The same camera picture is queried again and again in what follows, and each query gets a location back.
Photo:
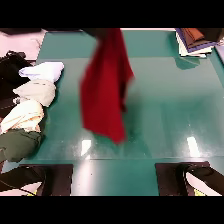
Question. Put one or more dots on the brown garment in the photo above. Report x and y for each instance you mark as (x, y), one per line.
(193, 34)

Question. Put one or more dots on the black garment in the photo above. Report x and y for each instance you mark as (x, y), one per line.
(10, 71)

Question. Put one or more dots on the red garment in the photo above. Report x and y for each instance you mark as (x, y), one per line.
(105, 96)

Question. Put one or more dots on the dark green garment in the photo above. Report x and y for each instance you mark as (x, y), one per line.
(18, 145)

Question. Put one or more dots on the cream garment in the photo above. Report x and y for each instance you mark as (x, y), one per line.
(23, 116)

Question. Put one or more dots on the beige garment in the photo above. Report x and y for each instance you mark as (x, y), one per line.
(37, 91)

